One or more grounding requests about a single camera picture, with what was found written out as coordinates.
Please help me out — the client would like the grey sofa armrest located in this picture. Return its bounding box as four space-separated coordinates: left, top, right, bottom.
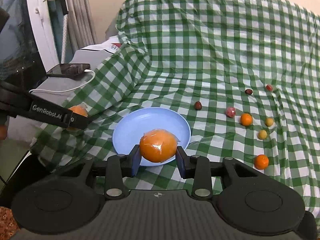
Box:
1 49 111 145

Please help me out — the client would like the white door frame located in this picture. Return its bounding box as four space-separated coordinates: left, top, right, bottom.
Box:
27 0 59 71

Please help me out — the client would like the red fruit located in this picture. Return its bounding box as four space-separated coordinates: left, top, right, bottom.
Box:
266 84 273 92

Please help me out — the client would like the yellow-green small fruit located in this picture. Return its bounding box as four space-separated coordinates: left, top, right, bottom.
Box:
258 129 267 140

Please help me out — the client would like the grey curtain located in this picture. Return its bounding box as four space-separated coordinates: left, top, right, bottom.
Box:
66 0 97 52

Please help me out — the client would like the small orange mandarin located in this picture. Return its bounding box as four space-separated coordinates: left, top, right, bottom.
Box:
240 113 253 127

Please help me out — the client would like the pink lychee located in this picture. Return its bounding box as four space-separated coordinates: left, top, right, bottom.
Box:
226 107 236 118

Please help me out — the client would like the dark red date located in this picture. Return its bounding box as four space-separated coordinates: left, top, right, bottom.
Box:
245 89 253 95

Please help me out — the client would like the black smartphone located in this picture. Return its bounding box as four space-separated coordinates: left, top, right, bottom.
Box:
46 63 91 80

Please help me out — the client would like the green checkered tablecloth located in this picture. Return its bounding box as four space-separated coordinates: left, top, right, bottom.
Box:
31 0 319 218

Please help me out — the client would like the white printed cushion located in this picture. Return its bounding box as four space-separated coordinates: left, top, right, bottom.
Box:
81 36 122 54

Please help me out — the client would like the light blue plate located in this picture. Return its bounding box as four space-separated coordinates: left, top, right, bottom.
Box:
112 107 191 155

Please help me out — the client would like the white charging cable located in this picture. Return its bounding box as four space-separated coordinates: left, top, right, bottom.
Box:
28 69 96 94

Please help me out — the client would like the large orange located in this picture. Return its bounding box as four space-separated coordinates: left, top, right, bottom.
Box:
139 129 179 163

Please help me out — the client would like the patterned orange rug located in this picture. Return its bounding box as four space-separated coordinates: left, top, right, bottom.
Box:
0 206 20 240

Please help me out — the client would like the yellow small fruit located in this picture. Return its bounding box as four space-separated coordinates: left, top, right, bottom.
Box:
265 118 274 127

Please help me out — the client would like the dark red jujube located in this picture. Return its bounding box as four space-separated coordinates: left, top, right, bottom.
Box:
194 101 202 111

